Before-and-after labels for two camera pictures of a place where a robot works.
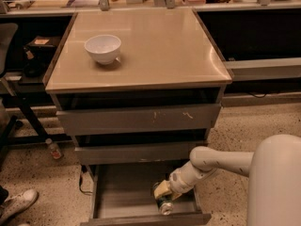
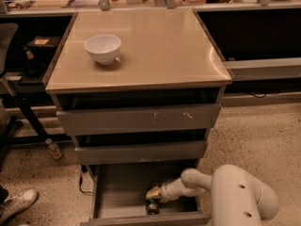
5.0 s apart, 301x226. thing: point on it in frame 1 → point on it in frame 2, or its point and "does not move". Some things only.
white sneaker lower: x=16 y=203 does not move
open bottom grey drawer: x=124 y=195 does not move
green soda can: x=166 y=202 → x=152 y=205
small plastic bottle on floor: x=54 y=150 does not move
